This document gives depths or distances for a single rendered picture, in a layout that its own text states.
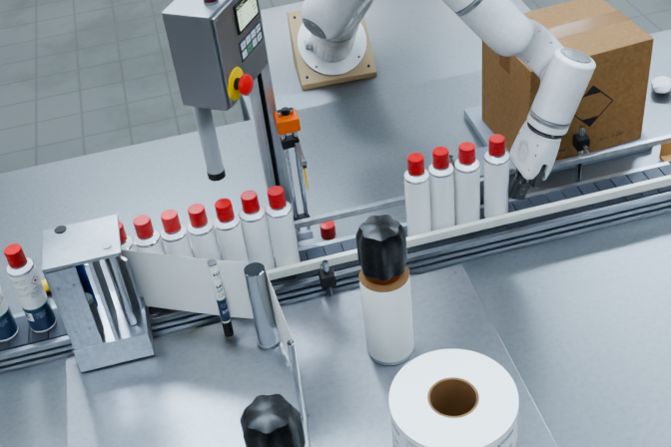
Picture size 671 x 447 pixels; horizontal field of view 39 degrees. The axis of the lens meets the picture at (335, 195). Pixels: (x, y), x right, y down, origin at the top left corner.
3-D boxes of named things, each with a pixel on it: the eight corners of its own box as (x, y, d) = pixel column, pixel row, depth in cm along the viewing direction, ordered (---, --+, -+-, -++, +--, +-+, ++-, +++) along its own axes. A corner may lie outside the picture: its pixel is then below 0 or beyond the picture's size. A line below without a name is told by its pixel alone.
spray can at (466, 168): (459, 234, 197) (458, 156, 184) (451, 220, 201) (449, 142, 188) (483, 228, 197) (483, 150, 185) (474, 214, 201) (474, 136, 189)
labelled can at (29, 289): (30, 336, 185) (-3, 260, 172) (31, 318, 189) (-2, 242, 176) (57, 330, 186) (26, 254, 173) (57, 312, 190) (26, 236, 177)
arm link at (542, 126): (523, 100, 189) (518, 113, 190) (541, 124, 182) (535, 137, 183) (559, 104, 191) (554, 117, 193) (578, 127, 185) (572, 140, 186)
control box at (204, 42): (182, 106, 170) (160, 12, 159) (224, 59, 182) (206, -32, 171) (232, 113, 167) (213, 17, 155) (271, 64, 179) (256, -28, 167)
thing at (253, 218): (254, 282, 191) (237, 206, 178) (249, 266, 195) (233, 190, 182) (278, 276, 192) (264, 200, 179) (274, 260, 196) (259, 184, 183)
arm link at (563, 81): (528, 97, 190) (533, 118, 183) (552, 39, 183) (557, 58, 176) (568, 108, 191) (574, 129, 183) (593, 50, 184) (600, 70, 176)
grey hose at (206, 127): (209, 183, 187) (189, 93, 174) (207, 172, 189) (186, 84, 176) (227, 179, 187) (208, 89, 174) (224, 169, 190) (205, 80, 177)
